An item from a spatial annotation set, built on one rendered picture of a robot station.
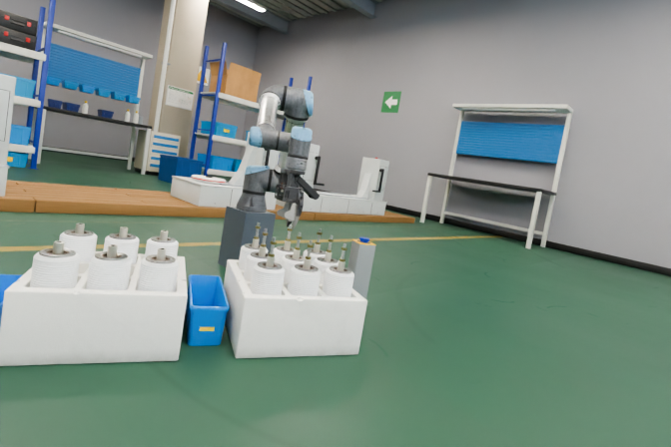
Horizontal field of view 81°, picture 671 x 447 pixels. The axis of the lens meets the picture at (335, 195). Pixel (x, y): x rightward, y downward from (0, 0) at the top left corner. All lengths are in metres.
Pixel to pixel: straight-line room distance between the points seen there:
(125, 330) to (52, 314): 0.16
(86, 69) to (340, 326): 6.44
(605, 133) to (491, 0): 2.75
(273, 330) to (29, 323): 0.58
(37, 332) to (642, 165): 5.93
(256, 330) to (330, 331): 0.23
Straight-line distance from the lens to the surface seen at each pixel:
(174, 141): 6.99
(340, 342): 1.31
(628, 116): 6.22
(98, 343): 1.19
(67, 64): 7.21
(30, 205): 3.06
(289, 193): 1.40
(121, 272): 1.16
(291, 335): 1.24
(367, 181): 5.17
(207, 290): 1.53
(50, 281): 1.18
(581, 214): 6.14
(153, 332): 1.17
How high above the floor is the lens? 0.57
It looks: 4 degrees down
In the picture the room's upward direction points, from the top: 10 degrees clockwise
